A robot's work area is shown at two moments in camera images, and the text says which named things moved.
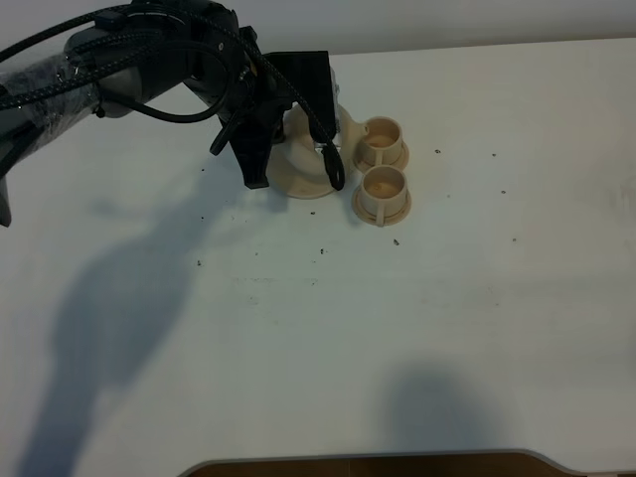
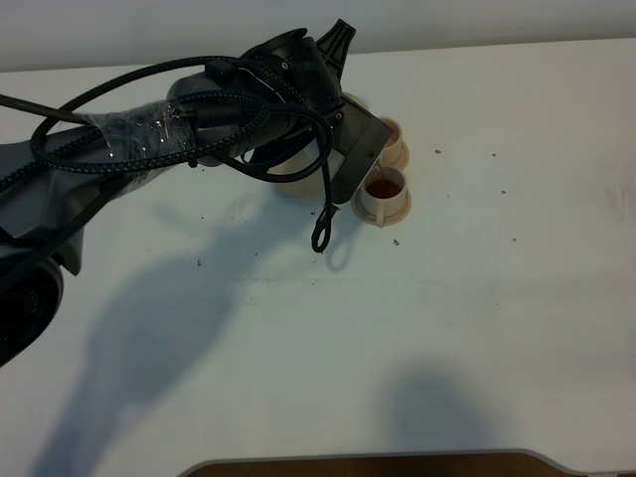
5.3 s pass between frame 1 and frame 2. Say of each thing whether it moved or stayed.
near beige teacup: stayed
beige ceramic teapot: moved
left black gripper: moved
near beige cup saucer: stayed
